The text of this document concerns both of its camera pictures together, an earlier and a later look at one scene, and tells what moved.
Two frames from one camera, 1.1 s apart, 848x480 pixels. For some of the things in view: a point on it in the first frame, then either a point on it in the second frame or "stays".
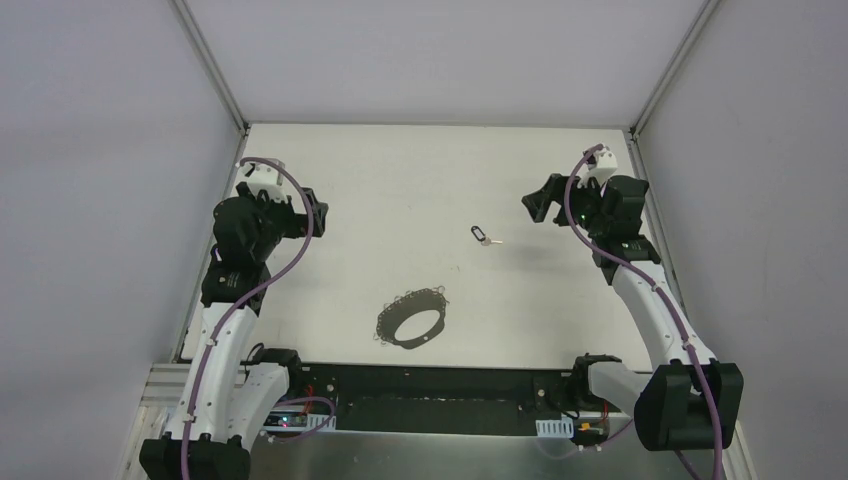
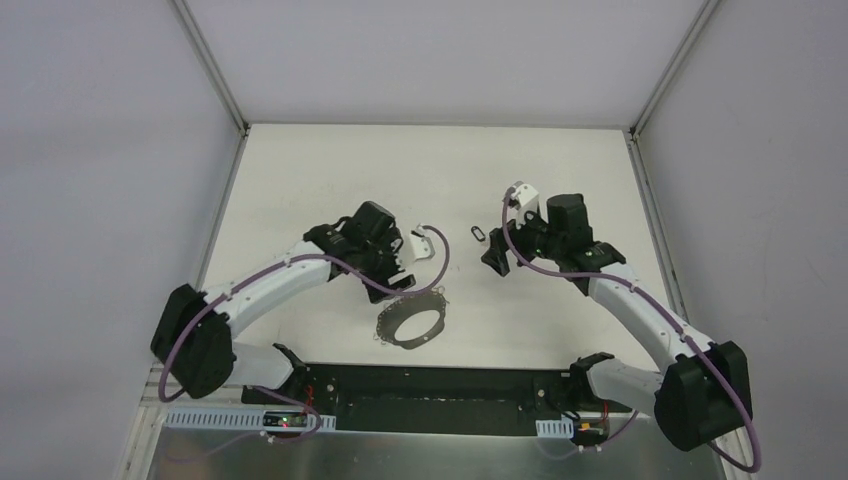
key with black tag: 480,235 stays
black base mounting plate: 433,398 stays
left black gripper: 291,216 → 387,266
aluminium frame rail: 165,385 stays
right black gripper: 556,198 → 511,240
